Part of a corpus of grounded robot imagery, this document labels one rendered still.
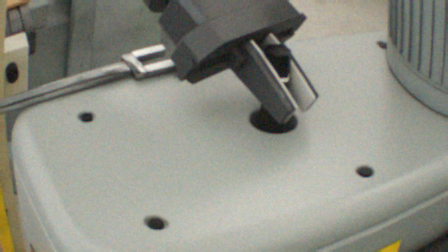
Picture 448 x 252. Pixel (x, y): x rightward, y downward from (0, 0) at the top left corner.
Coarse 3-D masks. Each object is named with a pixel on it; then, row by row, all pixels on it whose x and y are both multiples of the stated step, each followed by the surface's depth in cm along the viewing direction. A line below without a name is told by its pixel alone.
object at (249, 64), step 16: (240, 48) 74; (256, 48) 74; (240, 64) 74; (256, 64) 74; (240, 80) 76; (256, 80) 74; (272, 80) 73; (256, 96) 75; (272, 96) 74; (288, 96) 73; (272, 112) 74; (288, 112) 73
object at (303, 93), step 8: (264, 40) 76; (272, 40) 75; (280, 40) 76; (264, 48) 77; (296, 64) 75; (296, 72) 75; (296, 80) 75; (304, 80) 75; (296, 88) 76; (304, 88) 75; (312, 88) 75; (296, 96) 76; (304, 96) 75; (312, 96) 75; (296, 104) 76; (304, 104) 76; (312, 104) 76
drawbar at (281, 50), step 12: (276, 48) 74; (288, 48) 74; (276, 60) 73; (288, 60) 74; (276, 72) 74; (288, 72) 74; (288, 84) 75; (264, 108) 76; (264, 120) 77; (276, 132) 77
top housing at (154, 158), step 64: (320, 64) 85; (384, 64) 87; (64, 128) 74; (128, 128) 75; (192, 128) 76; (256, 128) 79; (320, 128) 77; (384, 128) 77; (64, 192) 67; (128, 192) 68; (192, 192) 69; (256, 192) 69; (320, 192) 69; (384, 192) 70
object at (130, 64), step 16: (160, 48) 85; (112, 64) 82; (128, 64) 82; (160, 64) 82; (64, 80) 80; (80, 80) 80; (96, 80) 80; (112, 80) 81; (16, 96) 77; (32, 96) 77; (48, 96) 78; (0, 112) 75
